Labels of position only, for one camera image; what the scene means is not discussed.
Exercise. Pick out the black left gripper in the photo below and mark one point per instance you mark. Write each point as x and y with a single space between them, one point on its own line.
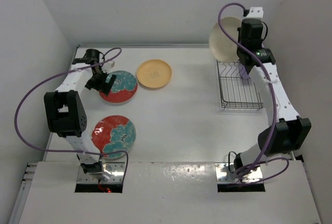
101 86

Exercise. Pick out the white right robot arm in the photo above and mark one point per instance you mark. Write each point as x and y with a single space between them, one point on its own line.
286 130

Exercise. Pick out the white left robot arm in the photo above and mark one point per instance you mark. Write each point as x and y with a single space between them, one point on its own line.
65 112

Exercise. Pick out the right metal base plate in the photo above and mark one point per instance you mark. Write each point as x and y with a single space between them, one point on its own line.
225 174

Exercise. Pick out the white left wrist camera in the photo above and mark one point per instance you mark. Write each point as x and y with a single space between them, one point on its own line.
110 64

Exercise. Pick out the lavender plate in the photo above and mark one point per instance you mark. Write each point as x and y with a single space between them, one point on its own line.
243 73

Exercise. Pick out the cream plate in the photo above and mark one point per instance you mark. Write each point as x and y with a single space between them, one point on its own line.
222 48

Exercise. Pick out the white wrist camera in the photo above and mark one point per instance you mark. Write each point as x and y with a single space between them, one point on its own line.
110 64
254 13

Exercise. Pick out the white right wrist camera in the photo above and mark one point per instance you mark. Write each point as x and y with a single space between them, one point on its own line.
254 13

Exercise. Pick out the grey wire dish rack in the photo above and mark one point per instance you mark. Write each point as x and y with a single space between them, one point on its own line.
236 94

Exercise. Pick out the orange plate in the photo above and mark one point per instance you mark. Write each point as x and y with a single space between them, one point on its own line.
154 74

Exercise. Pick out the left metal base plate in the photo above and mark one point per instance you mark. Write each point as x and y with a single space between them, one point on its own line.
111 173

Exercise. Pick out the red teal floral plate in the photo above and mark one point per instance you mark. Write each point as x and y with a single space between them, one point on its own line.
114 133
123 89

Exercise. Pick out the metal base plate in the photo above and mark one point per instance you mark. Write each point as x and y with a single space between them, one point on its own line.
225 174
111 173

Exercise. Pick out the red teal floral plate upper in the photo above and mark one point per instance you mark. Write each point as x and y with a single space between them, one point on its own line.
123 89

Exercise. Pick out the red teal floral plate lower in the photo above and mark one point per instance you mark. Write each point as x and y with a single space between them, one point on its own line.
114 133

